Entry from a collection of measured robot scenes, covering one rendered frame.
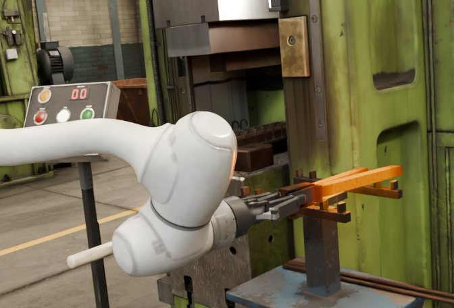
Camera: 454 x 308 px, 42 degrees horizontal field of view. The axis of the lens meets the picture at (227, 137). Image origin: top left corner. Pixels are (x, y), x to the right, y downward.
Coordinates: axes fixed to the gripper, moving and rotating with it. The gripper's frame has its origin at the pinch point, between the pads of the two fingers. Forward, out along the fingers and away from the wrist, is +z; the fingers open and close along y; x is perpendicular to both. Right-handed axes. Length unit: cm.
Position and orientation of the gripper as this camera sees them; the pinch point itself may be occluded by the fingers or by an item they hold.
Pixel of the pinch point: (297, 196)
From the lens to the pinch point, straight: 119.9
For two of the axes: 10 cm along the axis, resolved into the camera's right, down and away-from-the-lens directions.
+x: -0.7, -9.9, -1.5
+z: 7.4, -1.5, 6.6
